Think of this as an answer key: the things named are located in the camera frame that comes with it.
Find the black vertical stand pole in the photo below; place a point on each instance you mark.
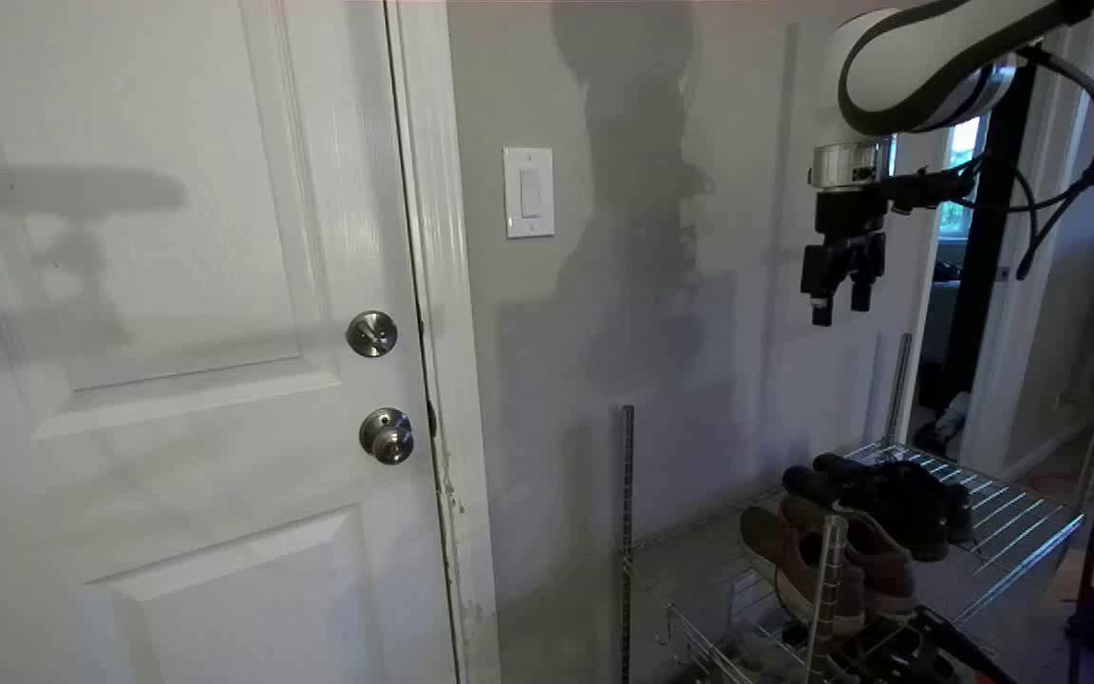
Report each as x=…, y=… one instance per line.
x=986, y=232

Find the metal wire shoe rack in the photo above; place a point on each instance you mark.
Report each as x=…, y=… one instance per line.
x=696, y=610

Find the brown shoe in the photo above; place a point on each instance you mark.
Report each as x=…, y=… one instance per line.
x=791, y=563
x=882, y=559

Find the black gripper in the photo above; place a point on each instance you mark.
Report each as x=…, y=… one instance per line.
x=848, y=249

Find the silver deadbolt lock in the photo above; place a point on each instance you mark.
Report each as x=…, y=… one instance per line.
x=368, y=333

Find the black shoe right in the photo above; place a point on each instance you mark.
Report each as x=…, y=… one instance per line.
x=904, y=501

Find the brown shoe rear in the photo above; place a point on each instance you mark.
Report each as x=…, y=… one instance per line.
x=882, y=559

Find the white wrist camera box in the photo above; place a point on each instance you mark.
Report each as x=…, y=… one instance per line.
x=848, y=164

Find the white wall light switch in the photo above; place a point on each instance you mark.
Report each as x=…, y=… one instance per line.
x=529, y=192

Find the black shoe left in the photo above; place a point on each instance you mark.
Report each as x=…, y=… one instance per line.
x=823, y=493

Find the white panel door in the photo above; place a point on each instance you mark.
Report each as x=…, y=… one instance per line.
x=196, y=199

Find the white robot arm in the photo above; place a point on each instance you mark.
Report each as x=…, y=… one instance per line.
x=913, y=71

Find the silver door knob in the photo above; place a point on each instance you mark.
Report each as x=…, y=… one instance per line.
x=388, y=434

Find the black shoe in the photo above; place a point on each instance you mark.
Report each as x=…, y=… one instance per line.
x=823, y=493
x=904, y=501

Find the brown shoe front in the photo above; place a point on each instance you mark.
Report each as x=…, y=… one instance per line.
x=791, y=563

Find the white door frame trim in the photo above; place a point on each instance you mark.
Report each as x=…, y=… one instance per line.
x=442, y=273

